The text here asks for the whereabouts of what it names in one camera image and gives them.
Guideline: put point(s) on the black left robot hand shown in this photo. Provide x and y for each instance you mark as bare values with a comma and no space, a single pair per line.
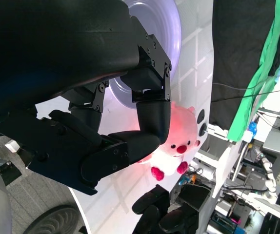
57,61

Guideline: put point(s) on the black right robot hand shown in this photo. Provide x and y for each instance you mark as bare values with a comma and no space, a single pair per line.
154,214

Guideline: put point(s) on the pink plush beaver doll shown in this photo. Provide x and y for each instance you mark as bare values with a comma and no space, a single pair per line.
179,131

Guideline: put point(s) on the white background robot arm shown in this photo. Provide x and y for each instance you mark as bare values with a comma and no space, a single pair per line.
266,165

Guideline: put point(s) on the purple round plate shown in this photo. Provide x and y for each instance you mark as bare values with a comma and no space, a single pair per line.
159,36

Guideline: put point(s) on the small white box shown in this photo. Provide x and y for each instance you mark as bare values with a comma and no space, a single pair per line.
12,146

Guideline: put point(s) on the black rubber wheel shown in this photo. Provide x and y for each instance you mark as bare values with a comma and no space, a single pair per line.
54,221

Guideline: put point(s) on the green cloth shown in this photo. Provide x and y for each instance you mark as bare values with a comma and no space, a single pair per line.
254,85

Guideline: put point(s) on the black backdrop curtain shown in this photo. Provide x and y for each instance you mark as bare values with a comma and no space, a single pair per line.
235,48

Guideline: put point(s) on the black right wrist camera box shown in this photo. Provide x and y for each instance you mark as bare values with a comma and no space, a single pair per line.
194,196

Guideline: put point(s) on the white table frame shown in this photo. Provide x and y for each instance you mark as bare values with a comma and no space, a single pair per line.
224,158

